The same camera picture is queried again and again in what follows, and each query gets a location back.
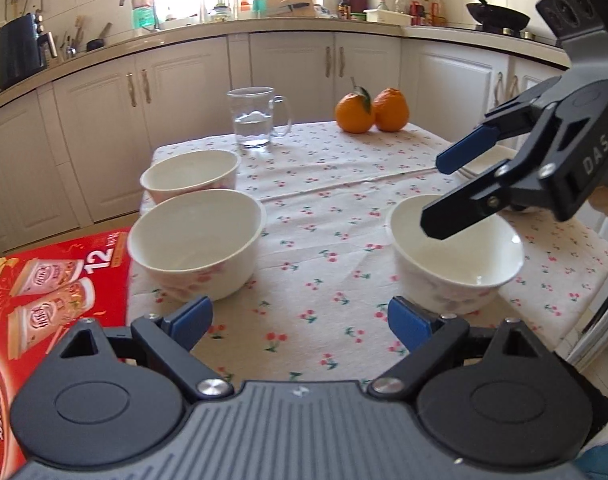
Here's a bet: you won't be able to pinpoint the large white bowl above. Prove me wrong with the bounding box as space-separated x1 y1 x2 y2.
385 195 525 315

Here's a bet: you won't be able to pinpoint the white tray on counter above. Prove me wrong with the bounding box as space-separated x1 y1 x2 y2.
365 9 411 27

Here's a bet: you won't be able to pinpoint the small floral white bowl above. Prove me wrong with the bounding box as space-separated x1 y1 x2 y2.
140 150 241 205

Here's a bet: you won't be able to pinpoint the white plate with fruit print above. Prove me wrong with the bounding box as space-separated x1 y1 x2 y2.
458 145 517 179

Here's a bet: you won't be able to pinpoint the white kitchen cabinets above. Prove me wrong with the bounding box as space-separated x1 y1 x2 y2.
0 29 567 254

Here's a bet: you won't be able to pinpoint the orange with green leaf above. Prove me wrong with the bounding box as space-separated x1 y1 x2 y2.
334 79 375 134

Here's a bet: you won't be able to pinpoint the black wok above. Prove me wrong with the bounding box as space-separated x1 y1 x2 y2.
466 0 530 32

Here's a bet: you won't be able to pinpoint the glass water pitcher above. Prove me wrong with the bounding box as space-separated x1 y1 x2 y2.
227 87 293 150

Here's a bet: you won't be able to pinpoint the red drink carton box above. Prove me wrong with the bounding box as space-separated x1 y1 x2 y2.
0 229 130 479

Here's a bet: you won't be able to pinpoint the cherry print tablecloth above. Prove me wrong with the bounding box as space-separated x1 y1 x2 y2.
127 120 608 386

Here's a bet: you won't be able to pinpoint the orange without leaf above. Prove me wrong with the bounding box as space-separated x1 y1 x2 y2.
372 88 410 132

